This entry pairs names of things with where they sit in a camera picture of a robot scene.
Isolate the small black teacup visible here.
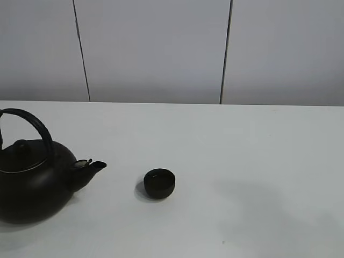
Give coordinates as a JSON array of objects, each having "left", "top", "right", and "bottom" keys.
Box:
[{"left": 143, "top": 168, "right": 176, "bottom": 199}]

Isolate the black round teapot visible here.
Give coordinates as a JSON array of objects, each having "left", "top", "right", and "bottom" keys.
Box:
[{"left": 1, "top": 108, "right": 107, "bottom": 224}]

